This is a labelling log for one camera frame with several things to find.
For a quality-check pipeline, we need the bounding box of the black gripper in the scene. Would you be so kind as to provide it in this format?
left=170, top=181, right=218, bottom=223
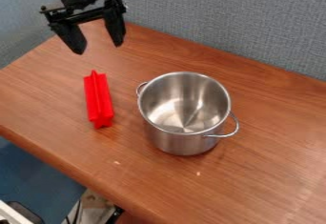
left=41, top=0, right=126, bottom=54

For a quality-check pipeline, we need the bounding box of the red rectangular block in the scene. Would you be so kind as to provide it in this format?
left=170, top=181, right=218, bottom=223
left=85, top=71, right=115, bottom=129

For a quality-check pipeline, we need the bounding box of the stainless steel pot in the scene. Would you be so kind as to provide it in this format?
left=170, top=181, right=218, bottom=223
left=137, top=71, right=240, bottom=155

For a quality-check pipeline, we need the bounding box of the white object at corner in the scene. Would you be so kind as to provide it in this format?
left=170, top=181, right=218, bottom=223
left=0, top=200, right=28, bottom=224

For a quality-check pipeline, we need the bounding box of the black table leg frame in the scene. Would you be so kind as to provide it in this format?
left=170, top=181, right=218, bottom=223
left=62, top=201, right=123, bottom=224

